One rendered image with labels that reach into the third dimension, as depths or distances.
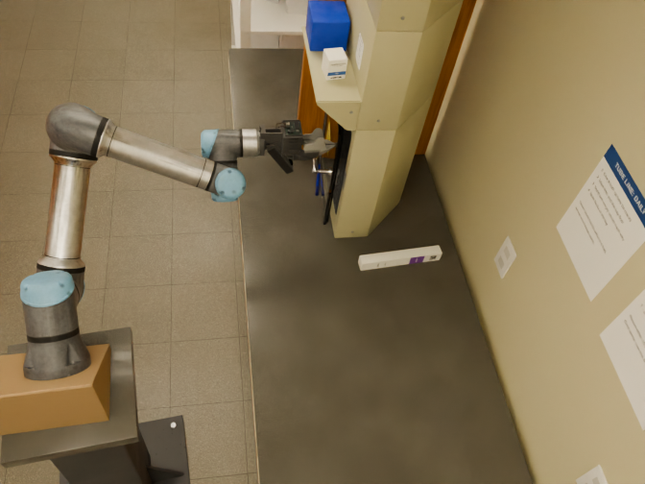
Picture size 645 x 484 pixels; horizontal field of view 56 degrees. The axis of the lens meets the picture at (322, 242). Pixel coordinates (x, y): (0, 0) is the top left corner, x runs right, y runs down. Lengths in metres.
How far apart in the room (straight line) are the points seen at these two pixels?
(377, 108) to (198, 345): 1.58
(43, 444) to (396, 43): 1.29
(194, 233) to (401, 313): 1.57
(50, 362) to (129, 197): 1.89
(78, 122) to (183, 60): 2.70
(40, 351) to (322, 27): 1.05
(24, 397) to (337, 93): 1.02
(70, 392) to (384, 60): 1.05
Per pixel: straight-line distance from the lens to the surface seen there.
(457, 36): 1.98
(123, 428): 1.67
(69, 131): 1.51
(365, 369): 1.74
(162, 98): 3.88
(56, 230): 1.65
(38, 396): 1.53
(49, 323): 1.54
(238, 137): 1.63
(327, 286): 1.85
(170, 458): 2.61
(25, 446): 1.72
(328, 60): 1.57
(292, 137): 1.62
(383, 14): 1.41
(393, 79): 1.53
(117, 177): 3.45
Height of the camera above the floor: 2.49
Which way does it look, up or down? 53 degrees down
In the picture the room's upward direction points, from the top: 10 degrees clockwise
